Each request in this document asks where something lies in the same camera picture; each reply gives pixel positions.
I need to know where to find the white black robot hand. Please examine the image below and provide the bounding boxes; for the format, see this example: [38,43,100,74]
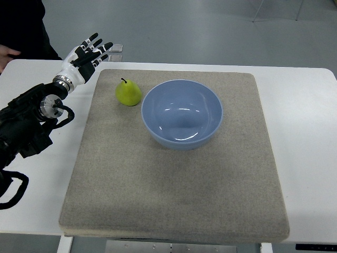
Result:
[53,33,113,94]

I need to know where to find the green pear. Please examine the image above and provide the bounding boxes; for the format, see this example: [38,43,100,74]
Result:
[115,78,142,106]

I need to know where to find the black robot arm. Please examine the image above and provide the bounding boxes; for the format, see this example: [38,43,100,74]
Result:
[1,81,75,210]

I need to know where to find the blue ceramic bowl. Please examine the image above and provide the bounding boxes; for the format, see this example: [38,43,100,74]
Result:
[141,80,223,150]

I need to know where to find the lower floor socket plate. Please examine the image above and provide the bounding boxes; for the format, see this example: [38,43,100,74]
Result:
[108,54,123,62]

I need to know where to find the floor socket plate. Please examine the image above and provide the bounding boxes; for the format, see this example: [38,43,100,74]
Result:
[108,54,123,62]
[109,44,123,53]

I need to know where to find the upper floor socket plate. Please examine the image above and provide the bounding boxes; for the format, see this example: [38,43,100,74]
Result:
[109,44,123,53]

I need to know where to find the person in dark clothes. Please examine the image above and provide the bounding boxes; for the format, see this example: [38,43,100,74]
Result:
[1,1,61,72]

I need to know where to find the grey felt mat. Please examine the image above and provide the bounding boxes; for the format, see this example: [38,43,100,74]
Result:
[59,69,290,244]

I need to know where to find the metal chair legs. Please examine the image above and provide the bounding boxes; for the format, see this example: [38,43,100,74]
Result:
[251,1,306,23]

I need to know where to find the grey metal table base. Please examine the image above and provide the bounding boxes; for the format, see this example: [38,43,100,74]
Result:
[105,240,237,253]

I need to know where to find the black table control panel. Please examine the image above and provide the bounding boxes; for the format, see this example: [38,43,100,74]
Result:
[295,244,336,252]

